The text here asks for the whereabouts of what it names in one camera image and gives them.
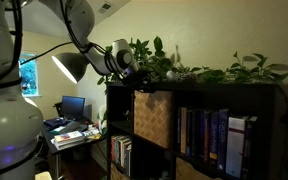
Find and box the striped sock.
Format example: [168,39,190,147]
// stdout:
[179,73,194,82]

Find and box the white desk lamp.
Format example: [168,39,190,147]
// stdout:
[52,52,89,84]

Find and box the dark books upper cube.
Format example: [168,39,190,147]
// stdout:
[176,107,257,180]

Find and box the green pothos plant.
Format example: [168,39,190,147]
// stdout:
[97,36,288,85]

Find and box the row of books lower shelf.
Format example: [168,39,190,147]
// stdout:
[111,135,132,176]

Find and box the black computer monitor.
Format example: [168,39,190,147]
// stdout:
[61,96,85,119]

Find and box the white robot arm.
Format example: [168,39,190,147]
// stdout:
[0,0,148,180]

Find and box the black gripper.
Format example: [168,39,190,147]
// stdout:
[121,70,153,93]

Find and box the woven basket drawer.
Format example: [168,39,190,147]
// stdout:
[134,91,172,148]

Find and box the stack of books on desk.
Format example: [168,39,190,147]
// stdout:
[52,131,85,150]

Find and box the black cube shelf unit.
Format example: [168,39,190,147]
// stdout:
[107,83,277,180]

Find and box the dark desk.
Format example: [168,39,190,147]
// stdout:
[42,119,106,180]

